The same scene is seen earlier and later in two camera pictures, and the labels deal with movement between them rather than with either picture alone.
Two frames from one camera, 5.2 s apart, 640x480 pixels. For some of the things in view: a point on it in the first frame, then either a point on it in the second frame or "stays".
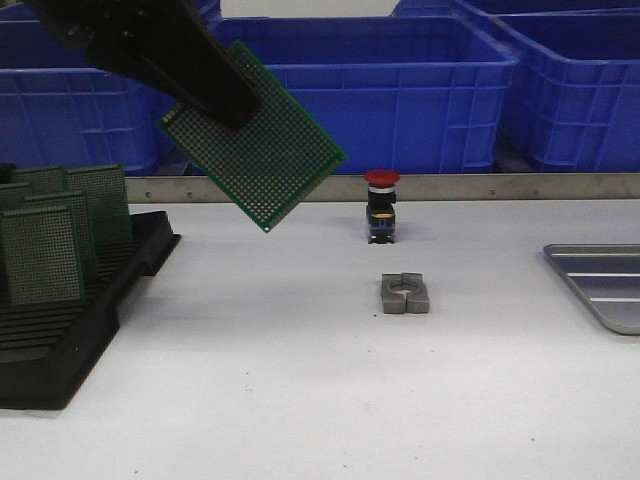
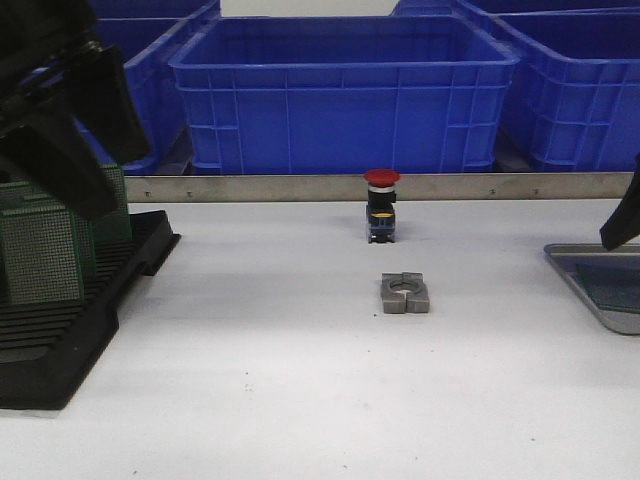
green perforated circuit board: x=269 y=168 -> x=612 y=286
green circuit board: x=42 y=257 stays
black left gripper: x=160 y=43 -> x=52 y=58
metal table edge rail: x=412 y=189 stays
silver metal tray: x=608 y=277 stays
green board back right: x=106 y=186 stays
